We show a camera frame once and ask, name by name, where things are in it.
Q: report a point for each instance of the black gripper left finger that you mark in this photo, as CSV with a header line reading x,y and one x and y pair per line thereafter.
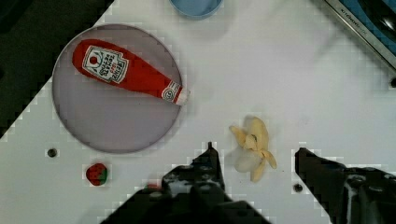
x,y
188,194

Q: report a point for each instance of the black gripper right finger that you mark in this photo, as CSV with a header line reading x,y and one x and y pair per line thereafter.
x,y
348,195

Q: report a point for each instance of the yellow plush peeled banana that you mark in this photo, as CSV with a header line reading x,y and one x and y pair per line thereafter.
x,y
254,153

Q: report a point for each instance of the silver black toaster oven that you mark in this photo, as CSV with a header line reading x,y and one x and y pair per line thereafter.
x,y
373,21

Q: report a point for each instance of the small dark red strawberry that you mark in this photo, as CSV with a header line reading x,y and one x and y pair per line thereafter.
x,y
97,174

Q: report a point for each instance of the grey round plate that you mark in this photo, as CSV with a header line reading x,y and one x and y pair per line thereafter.
x,y
108,118

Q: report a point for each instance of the red plush ketchup bottle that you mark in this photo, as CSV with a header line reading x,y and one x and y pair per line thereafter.
x,y
119,67

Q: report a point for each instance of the blue cup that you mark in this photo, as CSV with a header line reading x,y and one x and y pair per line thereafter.
x,y
196,9

